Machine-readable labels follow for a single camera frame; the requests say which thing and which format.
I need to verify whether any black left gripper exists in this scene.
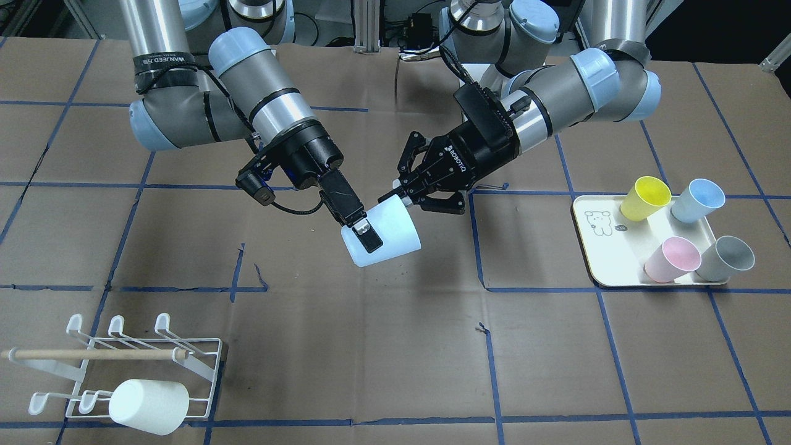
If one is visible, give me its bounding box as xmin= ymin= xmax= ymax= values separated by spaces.
xmin=378 ymin=83 xmax=519 ymax=215

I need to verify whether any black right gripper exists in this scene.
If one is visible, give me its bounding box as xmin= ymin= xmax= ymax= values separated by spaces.
xmin=235 ymin=121 xmax=384 ymax=253

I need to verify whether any light blue ikea cup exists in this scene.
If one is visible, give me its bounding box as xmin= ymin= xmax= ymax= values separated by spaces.
xmin=340 ymin=195 xmax=421 ymax=268
xmin=670 ymin=178 xmax=726 ymax=224

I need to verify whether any white ikea cup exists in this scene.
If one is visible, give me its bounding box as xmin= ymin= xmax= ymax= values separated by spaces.
xmin=108 ymin=378 xmax=190 ymax=436

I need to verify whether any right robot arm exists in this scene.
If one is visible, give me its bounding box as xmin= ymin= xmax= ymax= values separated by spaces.
xmin=121 ymin=1 xmax=383 ymax=253

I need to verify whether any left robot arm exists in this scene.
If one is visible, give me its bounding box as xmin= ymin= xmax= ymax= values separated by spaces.
xmin=379 ymin=1 xmax=661 ymax=214

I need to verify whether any yellow ikea cup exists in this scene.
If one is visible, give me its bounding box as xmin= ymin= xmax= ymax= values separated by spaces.
xmin=620 ymin=176 xmax=672 ymax=222

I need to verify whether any pink ikea cup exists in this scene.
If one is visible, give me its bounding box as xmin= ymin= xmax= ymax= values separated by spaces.
xmin=643 ymin=236 xmax=703 ymax=282

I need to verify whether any grey ikea cup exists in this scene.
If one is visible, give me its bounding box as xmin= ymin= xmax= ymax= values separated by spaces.
xmin=696 ymin=235 xmax=755 ymax=282

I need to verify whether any cream plastic tray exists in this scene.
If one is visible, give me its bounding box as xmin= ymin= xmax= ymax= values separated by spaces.
xmin=572 ymin=195 xmax=717 ymax=287

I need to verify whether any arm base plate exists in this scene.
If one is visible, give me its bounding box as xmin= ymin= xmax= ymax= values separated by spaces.
xmin=462 ymin=63 xmax=490 ymax=83

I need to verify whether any aluminium frame post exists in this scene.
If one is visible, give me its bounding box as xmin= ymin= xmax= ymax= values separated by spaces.
xmin=351 ymin=0 xmax=383 ymax=53

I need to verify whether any white wire cup rack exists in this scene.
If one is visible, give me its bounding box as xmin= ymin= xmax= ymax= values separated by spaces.
xmin=2 ymin=313 xmax=225 ymax=425

